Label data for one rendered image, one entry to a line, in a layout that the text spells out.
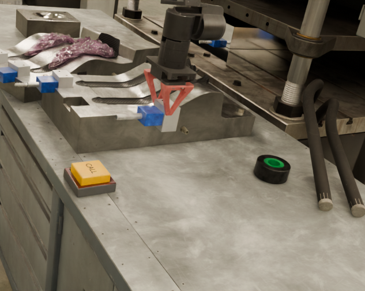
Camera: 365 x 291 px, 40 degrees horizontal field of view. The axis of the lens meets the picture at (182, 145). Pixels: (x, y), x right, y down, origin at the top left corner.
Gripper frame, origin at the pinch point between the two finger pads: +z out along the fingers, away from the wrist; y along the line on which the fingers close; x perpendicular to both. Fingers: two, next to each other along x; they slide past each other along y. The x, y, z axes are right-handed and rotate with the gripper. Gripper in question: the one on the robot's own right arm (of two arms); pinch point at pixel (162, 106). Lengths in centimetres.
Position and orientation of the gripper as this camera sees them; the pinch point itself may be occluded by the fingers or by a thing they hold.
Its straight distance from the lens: 103.9
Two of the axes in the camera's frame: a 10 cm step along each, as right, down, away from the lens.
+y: -5.0, -4.5, 7.4
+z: -1.9, 8.9, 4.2
